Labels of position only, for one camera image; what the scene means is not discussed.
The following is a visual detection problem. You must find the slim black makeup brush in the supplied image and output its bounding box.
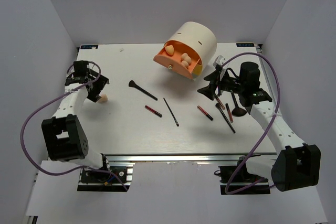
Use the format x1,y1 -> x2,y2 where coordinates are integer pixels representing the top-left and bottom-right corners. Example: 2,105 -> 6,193
215,103 -> 236,133

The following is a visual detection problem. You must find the blue corner label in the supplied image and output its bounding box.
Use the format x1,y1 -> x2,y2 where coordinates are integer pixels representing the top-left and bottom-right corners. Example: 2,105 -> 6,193
236,42 -> 255,47
80,45 -> 99,50

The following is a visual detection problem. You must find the black fan makeup brush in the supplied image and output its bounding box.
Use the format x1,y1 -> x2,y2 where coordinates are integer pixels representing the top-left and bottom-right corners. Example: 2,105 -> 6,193
231,93 -> 247,117

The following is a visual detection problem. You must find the blue left corner label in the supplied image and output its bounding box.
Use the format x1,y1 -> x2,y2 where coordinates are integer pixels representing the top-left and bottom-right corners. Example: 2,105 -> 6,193
80,45 -> 99,50

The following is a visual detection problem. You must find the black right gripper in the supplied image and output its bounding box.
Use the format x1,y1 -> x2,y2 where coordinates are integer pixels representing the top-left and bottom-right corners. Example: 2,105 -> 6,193
197,69 -> 245,101

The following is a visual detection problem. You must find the cream cylindrical makeup organizer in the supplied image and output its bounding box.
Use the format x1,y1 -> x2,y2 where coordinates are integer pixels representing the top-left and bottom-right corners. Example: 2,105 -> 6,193
164,22 -> 217,79

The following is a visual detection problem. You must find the yellow teardrop makeup sponge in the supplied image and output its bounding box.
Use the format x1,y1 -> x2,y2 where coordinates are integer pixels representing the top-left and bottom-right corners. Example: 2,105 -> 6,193
165,45 -> 174,56

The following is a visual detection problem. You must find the pink gourd makeup sponge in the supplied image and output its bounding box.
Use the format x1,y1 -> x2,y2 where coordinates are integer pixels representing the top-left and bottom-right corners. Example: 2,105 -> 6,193
98,94 -> 108,103

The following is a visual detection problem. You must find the blue right corner label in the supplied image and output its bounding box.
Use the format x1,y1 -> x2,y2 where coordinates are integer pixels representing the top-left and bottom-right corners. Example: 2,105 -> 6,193
236,42 -> 255,47

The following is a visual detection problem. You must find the orange organizer drawer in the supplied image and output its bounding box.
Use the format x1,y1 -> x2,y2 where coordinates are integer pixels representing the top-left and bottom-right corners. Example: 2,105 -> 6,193
153,40 -> 203,79

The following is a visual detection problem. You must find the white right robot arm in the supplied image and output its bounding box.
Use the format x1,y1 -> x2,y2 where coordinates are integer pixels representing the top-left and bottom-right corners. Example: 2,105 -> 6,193
198,62 -> 321,191

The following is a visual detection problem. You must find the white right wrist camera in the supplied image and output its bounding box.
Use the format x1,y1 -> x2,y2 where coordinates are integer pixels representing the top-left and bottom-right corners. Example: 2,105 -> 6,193
213,55 -> 226,68

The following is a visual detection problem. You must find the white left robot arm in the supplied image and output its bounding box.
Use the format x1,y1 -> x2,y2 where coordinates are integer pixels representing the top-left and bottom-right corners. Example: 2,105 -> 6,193
41,61 -> 111,182

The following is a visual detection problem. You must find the thin black mascara wand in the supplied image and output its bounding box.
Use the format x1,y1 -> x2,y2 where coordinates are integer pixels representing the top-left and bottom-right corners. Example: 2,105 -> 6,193
163,98 -> 179,127

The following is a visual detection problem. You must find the black powder brush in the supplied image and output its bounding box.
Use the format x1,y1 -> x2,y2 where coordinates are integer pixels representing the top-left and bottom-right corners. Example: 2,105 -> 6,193
128,80 -> 158,101

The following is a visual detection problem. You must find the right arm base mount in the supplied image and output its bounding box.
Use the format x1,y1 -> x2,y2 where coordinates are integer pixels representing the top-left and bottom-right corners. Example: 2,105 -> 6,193
214,156 -> 271,195

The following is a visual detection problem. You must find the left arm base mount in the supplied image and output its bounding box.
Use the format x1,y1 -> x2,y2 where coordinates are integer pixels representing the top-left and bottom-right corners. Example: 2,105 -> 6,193
77,161 -> 134,193

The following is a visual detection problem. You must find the beige gourd makeup sponge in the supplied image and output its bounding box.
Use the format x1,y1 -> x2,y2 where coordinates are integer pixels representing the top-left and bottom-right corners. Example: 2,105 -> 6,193
181,60 -> 189,68

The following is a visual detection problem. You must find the beige gourd sponge in drawer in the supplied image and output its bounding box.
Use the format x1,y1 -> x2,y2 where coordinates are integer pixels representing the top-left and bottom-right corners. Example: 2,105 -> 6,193
181,53 -> 191,62

